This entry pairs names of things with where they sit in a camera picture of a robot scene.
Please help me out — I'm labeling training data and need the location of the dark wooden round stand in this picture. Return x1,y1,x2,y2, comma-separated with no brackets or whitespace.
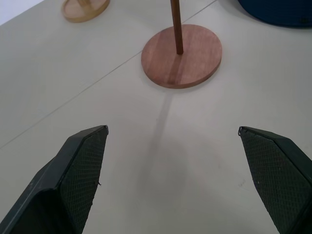
140,0,223,89

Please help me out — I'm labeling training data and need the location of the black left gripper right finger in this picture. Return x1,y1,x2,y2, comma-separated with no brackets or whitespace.
237,126,312,234

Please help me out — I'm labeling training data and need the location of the dark blue round object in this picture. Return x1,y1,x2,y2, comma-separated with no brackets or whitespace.
236,0,312,28

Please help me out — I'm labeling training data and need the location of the light wooden oval stand base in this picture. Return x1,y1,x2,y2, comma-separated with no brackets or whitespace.
60,0,110,23

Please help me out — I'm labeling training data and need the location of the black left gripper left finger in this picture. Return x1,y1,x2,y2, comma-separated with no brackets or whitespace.
0,125,109,234

